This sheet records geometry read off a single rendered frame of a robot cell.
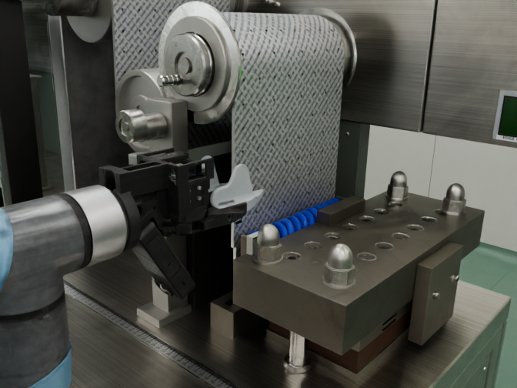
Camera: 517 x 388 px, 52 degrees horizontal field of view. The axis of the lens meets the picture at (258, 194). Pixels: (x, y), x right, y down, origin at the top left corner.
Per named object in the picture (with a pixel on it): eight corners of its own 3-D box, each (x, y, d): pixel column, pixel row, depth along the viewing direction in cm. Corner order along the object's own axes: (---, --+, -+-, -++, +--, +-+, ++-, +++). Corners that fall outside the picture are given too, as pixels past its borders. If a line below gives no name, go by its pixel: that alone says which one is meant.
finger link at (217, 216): (254, 205, 63) (191, 221, 57) (254, 217, 63) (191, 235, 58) (230, 195, 66) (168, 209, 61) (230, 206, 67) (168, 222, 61)
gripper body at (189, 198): (220, 157, 59) (129, 179, 50) (220, 229, 62) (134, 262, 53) (175, 145, 64) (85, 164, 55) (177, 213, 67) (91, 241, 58)
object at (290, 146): (231, 247, 70) (231, 106, 65) (331, 205, 87) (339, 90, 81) (233, 248, 70) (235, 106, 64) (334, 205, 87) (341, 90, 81)
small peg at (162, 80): (165, 79, 64) (161, 89, 64) (182, 78, 66) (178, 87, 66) (158, 72, 64) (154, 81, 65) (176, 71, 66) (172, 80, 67)
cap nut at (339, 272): (315, 282, 59) (318, 244, 58) (334, 271, 62) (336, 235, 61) (343, 292, 57) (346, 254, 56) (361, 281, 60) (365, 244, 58)
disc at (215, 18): (159, 116, 73) (155, 1, 69) (162, 115, 74) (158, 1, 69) (238, 132, 64) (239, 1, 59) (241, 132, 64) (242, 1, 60)
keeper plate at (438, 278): (407, 339, 70) (417, 263, 67) (439, 311, 77) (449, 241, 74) (425, 347, 69) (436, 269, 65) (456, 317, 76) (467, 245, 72)
